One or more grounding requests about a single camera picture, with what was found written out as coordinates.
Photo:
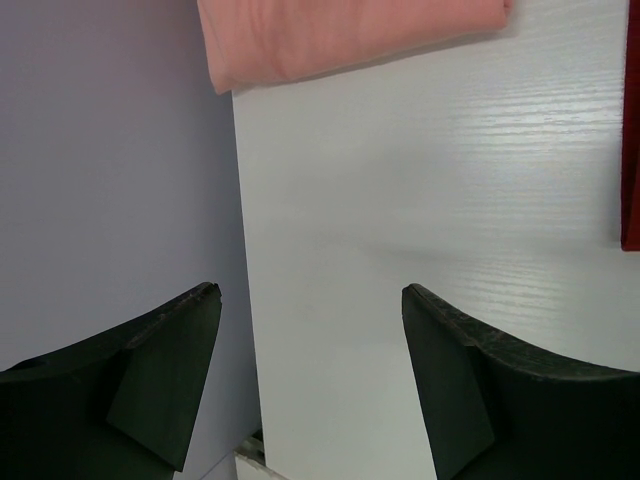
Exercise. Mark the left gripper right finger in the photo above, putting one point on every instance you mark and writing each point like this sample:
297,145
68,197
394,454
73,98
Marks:
497,407

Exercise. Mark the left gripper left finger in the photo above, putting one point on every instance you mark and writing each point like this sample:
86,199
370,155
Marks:
121,404

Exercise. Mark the red t shirt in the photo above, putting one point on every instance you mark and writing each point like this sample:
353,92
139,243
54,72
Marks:
629,186

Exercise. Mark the pink t shirt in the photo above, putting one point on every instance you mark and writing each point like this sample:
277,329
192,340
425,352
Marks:
251,43

